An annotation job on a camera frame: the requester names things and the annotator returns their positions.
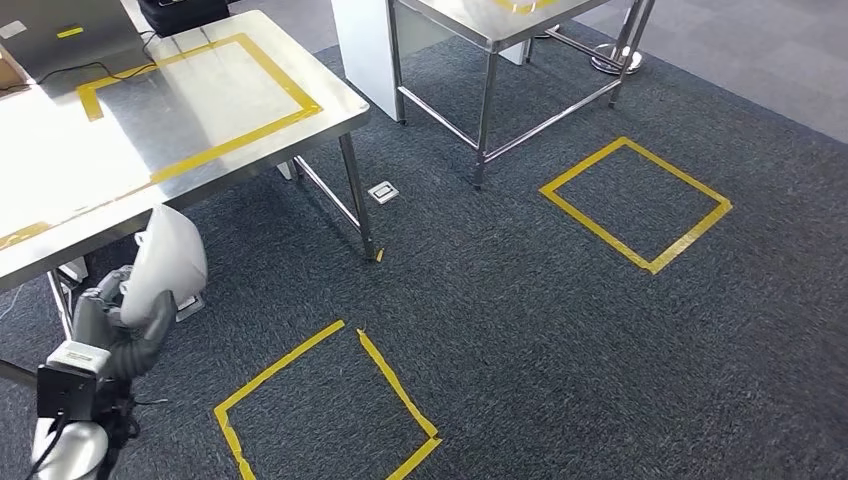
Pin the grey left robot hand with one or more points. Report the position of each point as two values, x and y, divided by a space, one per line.
96 318

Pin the white plastic car part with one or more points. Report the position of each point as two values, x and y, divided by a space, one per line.
166 258

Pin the stainless steel workbench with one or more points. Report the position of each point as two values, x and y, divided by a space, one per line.
331 116

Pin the floor socket box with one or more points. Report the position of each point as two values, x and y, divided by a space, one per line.
384 193
192 310

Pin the yellow floor tape square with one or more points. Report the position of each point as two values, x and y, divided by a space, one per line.
285 364

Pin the silver laptop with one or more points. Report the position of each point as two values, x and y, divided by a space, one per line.
79 40

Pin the small yellow tape scrap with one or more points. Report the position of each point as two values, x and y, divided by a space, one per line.
379 255

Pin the black bag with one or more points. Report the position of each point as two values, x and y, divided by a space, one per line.
185 16

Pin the white cabinet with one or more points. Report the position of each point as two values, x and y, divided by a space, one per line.
361 53

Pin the chrome stanchion base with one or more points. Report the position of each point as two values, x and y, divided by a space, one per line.
616 61

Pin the steel frame table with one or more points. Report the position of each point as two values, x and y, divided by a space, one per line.
464 16

